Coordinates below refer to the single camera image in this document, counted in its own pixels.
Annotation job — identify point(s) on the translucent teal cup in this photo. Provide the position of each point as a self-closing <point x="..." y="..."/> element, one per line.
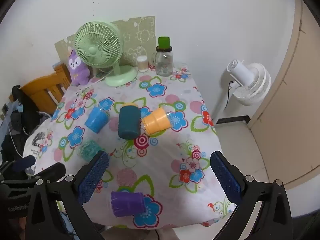
<point x="87" y="150"/>

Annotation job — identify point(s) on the blue cup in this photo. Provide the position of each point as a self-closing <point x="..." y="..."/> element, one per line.
<point x="96" y="120"/>

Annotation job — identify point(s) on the patterned beige board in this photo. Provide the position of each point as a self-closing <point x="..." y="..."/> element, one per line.
<point x="140" y="35"/>

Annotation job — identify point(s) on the wooden chair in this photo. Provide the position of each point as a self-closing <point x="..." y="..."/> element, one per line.
<point x="42" y="87"/>

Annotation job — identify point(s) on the beige door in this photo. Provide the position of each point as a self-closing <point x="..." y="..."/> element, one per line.
<point x="287" y="105"/>

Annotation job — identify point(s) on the green cup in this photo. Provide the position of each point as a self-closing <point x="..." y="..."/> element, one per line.
<point x="163" y="42"/>

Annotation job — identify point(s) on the orange cup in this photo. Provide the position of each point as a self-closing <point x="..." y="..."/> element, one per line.
<point x="156" y="121"/>

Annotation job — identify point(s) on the purple plush toy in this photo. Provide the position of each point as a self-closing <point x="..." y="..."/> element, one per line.
<point x="77" y="67"/>

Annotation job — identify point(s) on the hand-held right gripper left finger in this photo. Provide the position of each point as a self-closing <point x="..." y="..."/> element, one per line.
<point x="93" y="176"/>

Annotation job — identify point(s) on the green desk fan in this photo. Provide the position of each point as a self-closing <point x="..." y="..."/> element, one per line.
<point x="97" y="45"/>

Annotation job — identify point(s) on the dark teal cup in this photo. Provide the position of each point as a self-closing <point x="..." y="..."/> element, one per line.
<point x="128" y="125"/>

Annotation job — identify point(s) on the purple cup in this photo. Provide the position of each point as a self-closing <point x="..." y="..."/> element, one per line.
<point x="127" y="203"/>

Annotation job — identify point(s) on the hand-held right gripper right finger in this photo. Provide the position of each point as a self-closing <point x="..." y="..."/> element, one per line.
<point x="225" y="177"/>

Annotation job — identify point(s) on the glass jar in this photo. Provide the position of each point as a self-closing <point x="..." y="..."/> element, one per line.
<point x="163" y="62"/>

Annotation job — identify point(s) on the black chair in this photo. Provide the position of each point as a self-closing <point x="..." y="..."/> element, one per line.
<point x="23" y="107"/>

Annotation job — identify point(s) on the white standing fan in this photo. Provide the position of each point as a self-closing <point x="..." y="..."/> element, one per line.
<point x="252" y="80"/>

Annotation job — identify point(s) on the cotton swab container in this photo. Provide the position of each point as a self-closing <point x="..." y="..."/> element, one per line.
<point x="142" y="63"/>

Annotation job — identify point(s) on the floral tablecloth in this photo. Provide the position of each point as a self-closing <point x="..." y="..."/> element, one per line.
<point x="160" y="160"/>

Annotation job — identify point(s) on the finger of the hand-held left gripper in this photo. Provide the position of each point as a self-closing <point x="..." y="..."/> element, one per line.
<point x="25" y="161"/>
<point x="51" y="171"/>

